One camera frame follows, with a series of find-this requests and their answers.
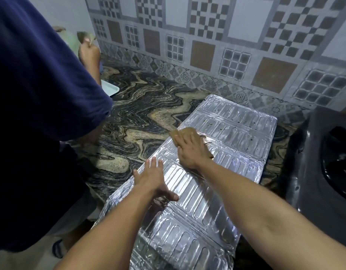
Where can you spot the person's left hand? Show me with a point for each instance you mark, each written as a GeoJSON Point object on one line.
{"type": "Point", "coordinates": [150, 186]}

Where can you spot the person's right hand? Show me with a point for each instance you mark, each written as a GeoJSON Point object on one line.
{"type": "Point", "coordinates": [191, 154]}

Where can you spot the person's left little finger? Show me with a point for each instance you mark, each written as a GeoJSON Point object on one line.
{"type": "Point", "coordinates": [136, 176]}

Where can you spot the person's right thumb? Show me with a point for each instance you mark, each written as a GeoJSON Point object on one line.
{"type": "Point", "coordinates": [178, 146]}

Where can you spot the person's left thumb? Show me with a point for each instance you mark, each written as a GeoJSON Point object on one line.
{"type": "Point", "coordinates": [169, 197]}

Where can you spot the silver embossed foil sheet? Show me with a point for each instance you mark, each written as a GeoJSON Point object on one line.
{"type": "Point", "coordinates": [195, 205]}

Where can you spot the person's right forearm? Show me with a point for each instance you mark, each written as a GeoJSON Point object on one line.
{"type": "Point", "coordinates": [274, 219]}

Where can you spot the person's left forearm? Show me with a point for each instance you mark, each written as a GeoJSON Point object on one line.
{"type": "Point", "coordinates": [114, 236]}

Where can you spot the white plastic tray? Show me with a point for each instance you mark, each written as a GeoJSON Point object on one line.
{"type": "Point", "coordinates": [109, 87]}

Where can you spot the black gas stove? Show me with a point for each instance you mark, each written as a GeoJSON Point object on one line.
{"type": "Point", "coordinates": [308, 171]}

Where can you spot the brown cloth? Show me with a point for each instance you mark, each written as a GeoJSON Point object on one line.
{"type": "Point", "coordinates": [85, 36]}

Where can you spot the pale green plate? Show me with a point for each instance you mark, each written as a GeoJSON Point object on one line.
{"type": "Point", "coordinates": [69, 39]}

